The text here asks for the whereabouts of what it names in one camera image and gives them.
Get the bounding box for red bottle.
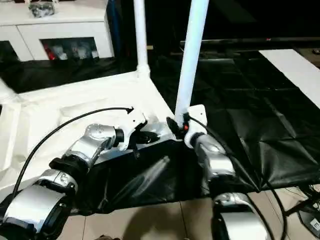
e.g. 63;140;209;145
47;45;57;61

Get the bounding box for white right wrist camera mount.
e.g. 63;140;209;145
183;104;208;149

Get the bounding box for white bottle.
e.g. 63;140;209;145
76;45;87;60

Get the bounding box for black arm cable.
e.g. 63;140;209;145
186;114;288;240
13;106;135;199

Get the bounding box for white cabinet with glass doors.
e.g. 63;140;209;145
0;0;116;62

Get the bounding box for white flat board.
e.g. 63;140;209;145
258;48;320;110

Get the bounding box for tangled black floor cables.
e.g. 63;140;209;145
306;183;320;201

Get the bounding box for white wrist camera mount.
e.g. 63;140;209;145
121;107;149;152
183;104;208;149

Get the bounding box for black flat stand base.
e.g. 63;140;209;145
298;208;320;238

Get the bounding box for thin black rod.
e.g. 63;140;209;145
284;197;316;218

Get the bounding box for black mat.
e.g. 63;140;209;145
0;47;320;215

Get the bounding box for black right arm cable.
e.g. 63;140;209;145
186;114;288;240

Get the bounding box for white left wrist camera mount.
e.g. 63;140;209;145
121;107;149;152

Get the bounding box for white plastic table top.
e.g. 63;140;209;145
0;68;186;198

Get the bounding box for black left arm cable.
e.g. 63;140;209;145
13;106;135;199

